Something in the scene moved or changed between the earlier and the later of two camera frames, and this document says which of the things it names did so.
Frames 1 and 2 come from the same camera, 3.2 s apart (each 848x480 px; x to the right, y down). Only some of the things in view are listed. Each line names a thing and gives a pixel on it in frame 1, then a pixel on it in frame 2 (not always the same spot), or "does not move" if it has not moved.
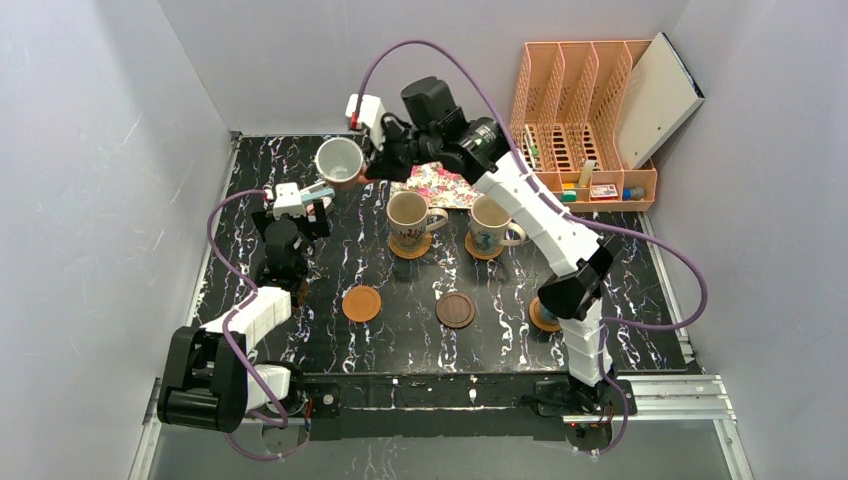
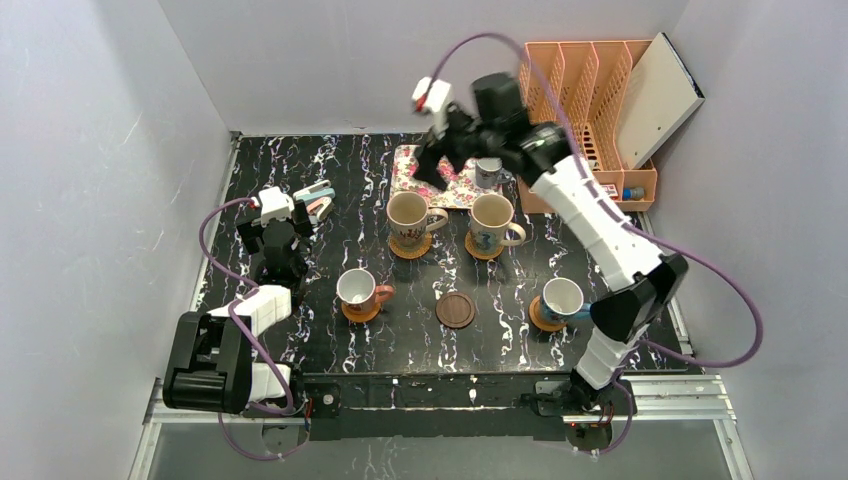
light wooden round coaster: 535,314 does not move
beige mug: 410,217 does not move
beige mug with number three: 489,221 does not move
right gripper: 381,162 to 444,147
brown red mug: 339,162 to 358,292
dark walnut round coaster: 454,310 does not move
